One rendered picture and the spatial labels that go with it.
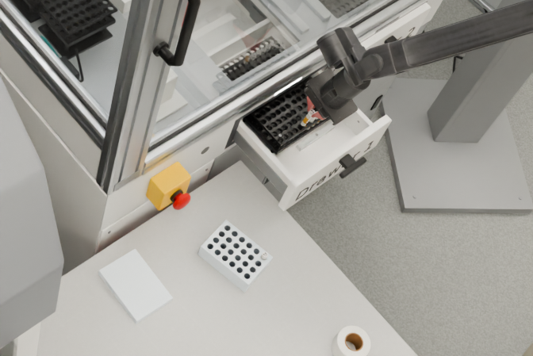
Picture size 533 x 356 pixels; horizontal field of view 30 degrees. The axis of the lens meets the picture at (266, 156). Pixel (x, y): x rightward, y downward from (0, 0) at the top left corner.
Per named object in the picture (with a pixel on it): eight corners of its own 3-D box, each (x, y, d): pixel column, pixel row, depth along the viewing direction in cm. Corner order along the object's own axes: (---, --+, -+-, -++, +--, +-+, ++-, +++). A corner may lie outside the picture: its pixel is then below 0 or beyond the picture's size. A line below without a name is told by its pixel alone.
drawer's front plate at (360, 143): (376, 146, 220) (393, 119, 211) (282, 212, 205) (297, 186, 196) (370, 140, 220) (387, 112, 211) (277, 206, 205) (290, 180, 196)
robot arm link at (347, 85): (354, 91, 185) (378, 82, 187) (339, 59, 185) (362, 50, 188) (338, 105, 191) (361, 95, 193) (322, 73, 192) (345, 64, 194)
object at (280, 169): (367, 140, 218) (377, 125, 213) (284, 198, 205) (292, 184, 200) (249, 17, 228) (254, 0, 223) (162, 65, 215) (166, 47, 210)
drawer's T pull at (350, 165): (366, 162, 207) (368, 159, 206) (341, 180, 203) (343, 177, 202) (354, 150, 208) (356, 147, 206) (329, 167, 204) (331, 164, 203)
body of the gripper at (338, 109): (326, 70, 200) (343, 55, 193) (354, 112, 199) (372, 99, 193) (303, 85, 197) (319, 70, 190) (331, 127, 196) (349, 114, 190)
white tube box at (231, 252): (268, 265, 204) (273, 257, 201) (244, 292, 200) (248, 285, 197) (222, 227, 206) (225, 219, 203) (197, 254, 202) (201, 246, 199)
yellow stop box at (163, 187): (188, 196, 199) (194, 178, 193) (160, 214, 195) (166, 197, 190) (172, 178, 200) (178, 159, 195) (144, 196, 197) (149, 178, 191)
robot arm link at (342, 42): (383, 67, 180) (403, 64, 187) (354, 11, 182) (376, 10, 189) (332, 97, 187) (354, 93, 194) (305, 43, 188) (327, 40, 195)
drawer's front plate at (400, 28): (415, 35, 240) (432, 6, 231) (332, 88, 225) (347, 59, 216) (410, 30, 240) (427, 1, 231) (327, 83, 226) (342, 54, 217)
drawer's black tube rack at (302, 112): (331, 122, 218) (339, 105, 212) (273, 161, 209) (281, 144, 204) (264, 52, 224) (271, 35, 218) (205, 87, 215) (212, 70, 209)
